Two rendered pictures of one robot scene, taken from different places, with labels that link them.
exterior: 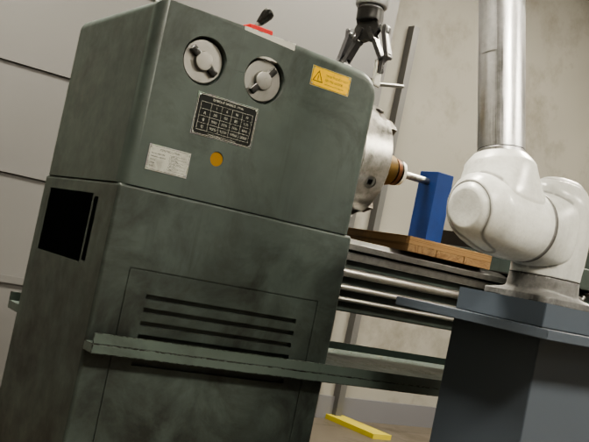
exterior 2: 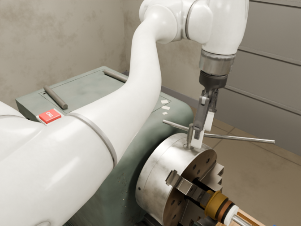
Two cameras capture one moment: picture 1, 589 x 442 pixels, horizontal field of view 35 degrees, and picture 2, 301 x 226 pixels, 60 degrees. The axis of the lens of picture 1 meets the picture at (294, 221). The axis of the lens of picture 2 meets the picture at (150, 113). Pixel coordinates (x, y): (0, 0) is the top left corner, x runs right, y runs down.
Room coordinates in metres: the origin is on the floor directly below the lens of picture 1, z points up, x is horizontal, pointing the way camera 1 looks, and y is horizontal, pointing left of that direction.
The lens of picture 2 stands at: (2.22, -0.68, 1.81)
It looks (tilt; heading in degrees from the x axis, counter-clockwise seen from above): 34 degrees down; 76
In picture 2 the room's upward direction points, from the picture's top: straight up
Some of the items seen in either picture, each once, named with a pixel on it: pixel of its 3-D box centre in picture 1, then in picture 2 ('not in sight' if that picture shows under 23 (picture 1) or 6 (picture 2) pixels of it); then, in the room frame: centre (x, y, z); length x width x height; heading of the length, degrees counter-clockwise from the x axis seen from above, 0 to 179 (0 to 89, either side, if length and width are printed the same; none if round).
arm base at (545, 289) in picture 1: (547, 291); not in sight; (2.06, -0.58, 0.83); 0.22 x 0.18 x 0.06; 124
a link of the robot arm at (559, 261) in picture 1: (550, 227); not in sight; (2.04, -0.56, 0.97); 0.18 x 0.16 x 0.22; 131
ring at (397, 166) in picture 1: (383, 168); (217, 205); (2.55, -0.21, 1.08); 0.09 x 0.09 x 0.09; 33
